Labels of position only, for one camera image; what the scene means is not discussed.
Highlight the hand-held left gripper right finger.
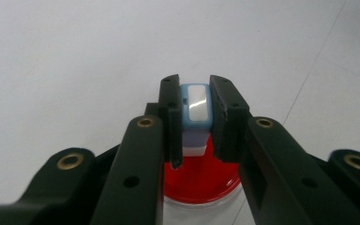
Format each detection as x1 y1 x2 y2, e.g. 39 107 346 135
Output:
209 74 360 225

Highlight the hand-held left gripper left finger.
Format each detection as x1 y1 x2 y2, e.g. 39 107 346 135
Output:
89 73 184 225

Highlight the round red ink pad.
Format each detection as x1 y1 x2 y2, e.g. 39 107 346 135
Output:
162 134 244 210

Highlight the blue and white stamp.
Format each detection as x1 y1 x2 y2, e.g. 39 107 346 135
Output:
179 82 215 158

